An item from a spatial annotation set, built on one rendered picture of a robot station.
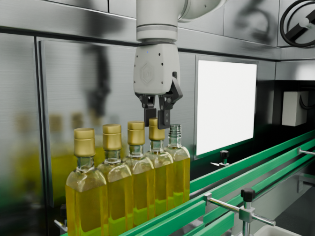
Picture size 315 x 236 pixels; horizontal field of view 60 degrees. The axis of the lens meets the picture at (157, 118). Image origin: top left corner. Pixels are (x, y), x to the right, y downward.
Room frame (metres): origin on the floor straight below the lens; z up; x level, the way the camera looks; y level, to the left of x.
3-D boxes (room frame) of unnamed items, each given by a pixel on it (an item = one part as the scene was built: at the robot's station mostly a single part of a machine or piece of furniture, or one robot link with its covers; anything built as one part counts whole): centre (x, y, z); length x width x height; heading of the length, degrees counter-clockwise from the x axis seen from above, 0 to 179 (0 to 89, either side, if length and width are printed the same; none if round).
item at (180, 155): (0.62, -0.04, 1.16); 0.06 x 0.06 x 0.21; 45
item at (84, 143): (0.45, 0.12, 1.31); 0.04 x 0.04 x 0.04
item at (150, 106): (0.60, 0.02, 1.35); 0.03 x 0.03 x 0.07; 44
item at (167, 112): (0.55, -0.02, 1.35); 0.03 x 0.03 x 0.07; 44
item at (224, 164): (0.89, -0.21, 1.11); 0.07 x 0.04 x 0.13; 45
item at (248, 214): (0.58, -0.18, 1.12); 0.17 x 0.03 x 0.12; 45
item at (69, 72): (0.86, -0.09, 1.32); 0.90 x 0.03 x 0.34; 135
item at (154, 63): (0.58, 0.00, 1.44); 0.10 x 0.07 x 0.11; 44
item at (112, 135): (0.50, 0.08, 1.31); 0.04 x 0.04 x 0.04
